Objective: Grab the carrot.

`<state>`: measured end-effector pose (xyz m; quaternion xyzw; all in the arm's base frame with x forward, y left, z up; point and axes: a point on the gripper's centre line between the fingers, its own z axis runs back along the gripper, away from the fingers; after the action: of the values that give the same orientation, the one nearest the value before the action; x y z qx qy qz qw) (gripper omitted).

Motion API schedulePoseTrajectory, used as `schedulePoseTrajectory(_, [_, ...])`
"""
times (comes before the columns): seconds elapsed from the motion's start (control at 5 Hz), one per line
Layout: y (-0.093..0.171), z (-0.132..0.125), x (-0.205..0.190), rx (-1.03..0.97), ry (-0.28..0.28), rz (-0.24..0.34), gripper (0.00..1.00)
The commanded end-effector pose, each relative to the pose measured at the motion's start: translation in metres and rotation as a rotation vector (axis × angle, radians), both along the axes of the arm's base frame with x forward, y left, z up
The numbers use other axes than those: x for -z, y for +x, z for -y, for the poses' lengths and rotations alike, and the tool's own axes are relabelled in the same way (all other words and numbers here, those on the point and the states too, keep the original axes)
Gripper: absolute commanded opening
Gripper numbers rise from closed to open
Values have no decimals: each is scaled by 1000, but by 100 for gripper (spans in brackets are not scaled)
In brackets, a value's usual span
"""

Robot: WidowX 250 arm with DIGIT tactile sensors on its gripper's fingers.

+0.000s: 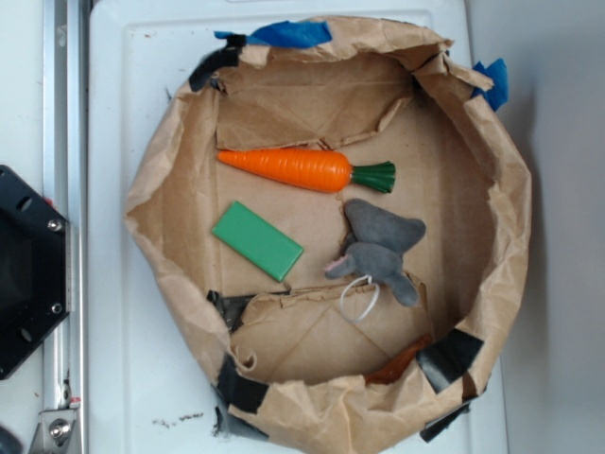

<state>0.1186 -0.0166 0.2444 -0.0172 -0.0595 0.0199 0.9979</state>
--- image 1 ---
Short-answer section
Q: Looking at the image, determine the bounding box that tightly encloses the black tape bottom right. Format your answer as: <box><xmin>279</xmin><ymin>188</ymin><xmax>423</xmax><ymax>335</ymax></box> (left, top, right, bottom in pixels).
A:
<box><xmin>415</xmin><ymin>329</ymin><xmax>484</xmax><ymax>393</ymax></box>

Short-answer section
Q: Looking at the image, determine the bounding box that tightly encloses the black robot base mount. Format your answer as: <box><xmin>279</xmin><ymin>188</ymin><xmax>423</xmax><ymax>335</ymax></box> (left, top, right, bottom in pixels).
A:
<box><xmin>0</xmin><ymin>165</ymin><xmax>68</xmax><ymax>380</ymax></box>

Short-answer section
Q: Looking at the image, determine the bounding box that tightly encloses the grey plush elephant toy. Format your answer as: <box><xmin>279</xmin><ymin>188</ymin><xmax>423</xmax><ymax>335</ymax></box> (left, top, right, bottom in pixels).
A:
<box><xmin>324</xmin><ymin>199</ymin><xmax>426</xmax><ymax>323</ymax></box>

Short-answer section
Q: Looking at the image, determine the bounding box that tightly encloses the green rectangular block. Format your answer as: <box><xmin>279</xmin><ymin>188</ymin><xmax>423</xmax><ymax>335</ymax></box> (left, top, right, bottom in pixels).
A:
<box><xmin>212</xmin><ymin>201</ymin><xmax>303</xmax><ymax>282</ymax></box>

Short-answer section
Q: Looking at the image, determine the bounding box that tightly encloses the white plastic cutting board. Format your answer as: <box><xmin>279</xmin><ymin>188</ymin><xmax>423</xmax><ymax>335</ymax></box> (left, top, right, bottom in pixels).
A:
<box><xmin>87</xmin><ymin>0</ymin><xmax>510</xmax><ymax>454</ymax></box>

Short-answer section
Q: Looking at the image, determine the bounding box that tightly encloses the blue painter tape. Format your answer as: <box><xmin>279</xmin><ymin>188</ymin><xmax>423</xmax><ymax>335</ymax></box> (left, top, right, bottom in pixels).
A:
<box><xmin>214</xmin><ymin>21</ymin><xmax>333</xmax><ymax>49</ymax></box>
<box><xmin>471</xmin><ymin>59</ymin><xmax>510</xmax><ymax>112</ymax></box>

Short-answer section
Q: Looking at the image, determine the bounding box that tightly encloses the black tape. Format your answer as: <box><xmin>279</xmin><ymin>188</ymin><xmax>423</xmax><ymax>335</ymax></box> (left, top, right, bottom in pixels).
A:
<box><xmin>188</xmin><ymin>34</ymin><xmax>248</xmax><ymax>92</ymax></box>
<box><xmin>216</xmin><ymin>355</ymin><xmax>269</xmax><ymax>414</ymax></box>
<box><xmin>415</xmin><ymin>329</ymin><xmax>484</xmax><ymax>393</ymax></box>

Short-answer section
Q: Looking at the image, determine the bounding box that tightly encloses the black tape top left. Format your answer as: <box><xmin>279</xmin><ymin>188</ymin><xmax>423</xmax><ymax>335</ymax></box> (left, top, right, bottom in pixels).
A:
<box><xmin>188</xmin><ymin>34</ymin><xmax>248</xmax><ymax>92</ymax></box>

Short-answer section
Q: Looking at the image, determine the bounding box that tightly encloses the blue painter tape right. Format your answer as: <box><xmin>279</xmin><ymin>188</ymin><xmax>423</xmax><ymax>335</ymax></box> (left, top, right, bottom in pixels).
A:
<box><xmin>471</xmin><ymin>59</ymin><xmax>510</xmax><ymax>112</ymax></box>

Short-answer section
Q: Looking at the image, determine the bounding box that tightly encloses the blue painter tape top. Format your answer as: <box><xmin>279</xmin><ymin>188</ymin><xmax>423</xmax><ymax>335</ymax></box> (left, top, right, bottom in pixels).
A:
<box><xmin>214</xmin><ymin>21</ymin><xmax>333</xmax><ymax>49</ymax></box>

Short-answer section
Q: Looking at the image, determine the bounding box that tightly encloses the orange plastic toy carrot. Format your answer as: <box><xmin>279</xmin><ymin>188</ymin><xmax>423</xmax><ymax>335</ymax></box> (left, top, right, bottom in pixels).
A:
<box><xmin>216</xmin><ymin>148</ymin><xmax>396</xmax><ymax>194</ymax></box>

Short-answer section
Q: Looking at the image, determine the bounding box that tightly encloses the brown paper bag tray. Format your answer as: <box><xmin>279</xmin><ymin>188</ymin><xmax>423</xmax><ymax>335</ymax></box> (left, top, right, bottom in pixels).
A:
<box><xmin>125</xmin><ymin>16</ymin><xmax>531</xmax><ymax>453</ymax></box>

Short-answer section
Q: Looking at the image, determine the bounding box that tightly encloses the black tape bottom left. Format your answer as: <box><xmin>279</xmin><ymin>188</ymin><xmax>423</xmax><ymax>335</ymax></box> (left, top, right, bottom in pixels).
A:
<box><xmin>216</xmin><ymin>355</ymin><xmax>269</xmax><ymax>414</ymax></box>

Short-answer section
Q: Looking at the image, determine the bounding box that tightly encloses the aluminium extrusion rail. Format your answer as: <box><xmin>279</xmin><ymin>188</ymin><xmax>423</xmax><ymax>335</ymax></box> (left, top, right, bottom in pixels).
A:
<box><xmin>43</xmin><ymin>1</ymin><xmax>93</xmax><ymax>453</ymax></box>

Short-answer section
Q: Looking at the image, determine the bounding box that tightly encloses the metal corner bracket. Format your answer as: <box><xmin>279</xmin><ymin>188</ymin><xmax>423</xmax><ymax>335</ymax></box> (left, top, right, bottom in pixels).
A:
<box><xmin>28</xmin><ymin>409</ymin><xmax>78</xmax><ymax>454</ymax></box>

